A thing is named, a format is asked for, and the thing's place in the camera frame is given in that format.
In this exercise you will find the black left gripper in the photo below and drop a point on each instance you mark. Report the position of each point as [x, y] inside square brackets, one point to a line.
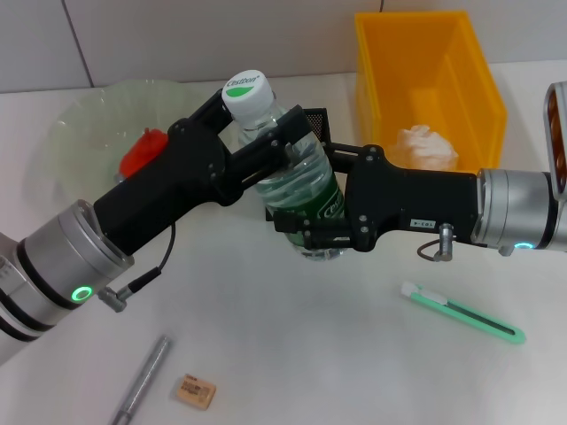
[168, 181]

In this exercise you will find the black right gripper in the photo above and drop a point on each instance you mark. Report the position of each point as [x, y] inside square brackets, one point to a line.
[416, 199]

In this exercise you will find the clear green-label water bottle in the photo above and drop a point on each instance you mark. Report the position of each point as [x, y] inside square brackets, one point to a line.
[305, 177]

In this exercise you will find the white paper ball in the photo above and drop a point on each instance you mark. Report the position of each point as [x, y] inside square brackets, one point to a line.
[421, 146]

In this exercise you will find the black mesh pen holder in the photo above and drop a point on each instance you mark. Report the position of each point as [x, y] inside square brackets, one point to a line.
[320, 121]

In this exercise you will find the pale green glass fruit plate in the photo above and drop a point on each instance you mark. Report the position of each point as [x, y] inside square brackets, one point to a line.
[88, 128]

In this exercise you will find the mint green utility knife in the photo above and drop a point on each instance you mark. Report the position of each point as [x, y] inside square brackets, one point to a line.
[487, 325]

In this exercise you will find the beige eraser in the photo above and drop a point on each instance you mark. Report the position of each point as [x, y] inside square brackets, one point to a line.
[195, 390]

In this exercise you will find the silver metal pen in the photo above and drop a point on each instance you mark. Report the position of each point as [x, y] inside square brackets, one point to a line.
[142, 380]

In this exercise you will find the yellow plastic bin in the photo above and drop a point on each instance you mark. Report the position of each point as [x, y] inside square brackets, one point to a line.
[425, 79]

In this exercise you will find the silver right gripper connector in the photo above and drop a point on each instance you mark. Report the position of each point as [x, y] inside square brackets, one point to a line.
[445, 243]

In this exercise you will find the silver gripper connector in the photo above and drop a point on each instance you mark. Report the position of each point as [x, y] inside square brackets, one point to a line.
[445, 243]
[120, 177]

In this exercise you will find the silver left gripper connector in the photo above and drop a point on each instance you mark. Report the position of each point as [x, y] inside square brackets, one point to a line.
[120, 177]

